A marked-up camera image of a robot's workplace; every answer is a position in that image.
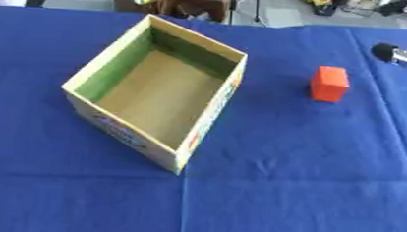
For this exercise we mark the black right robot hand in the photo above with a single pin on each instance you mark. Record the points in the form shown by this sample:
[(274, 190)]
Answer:
[(387, 52)]

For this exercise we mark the tan cardboard box green inside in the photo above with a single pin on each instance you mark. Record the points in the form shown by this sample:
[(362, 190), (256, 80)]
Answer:
[(156, 96)]

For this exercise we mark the orange rectangular block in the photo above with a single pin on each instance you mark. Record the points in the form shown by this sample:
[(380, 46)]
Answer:
[(329, 84)]

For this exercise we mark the yellow and black bag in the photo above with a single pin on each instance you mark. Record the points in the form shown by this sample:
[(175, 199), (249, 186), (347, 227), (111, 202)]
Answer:
[(321, 2)]

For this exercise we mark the black tripod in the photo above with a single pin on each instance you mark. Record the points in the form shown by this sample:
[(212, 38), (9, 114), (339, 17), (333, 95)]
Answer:
[(243, 6)]

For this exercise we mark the brown bag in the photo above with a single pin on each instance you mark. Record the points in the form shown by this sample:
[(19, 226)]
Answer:
[(166, 2)]

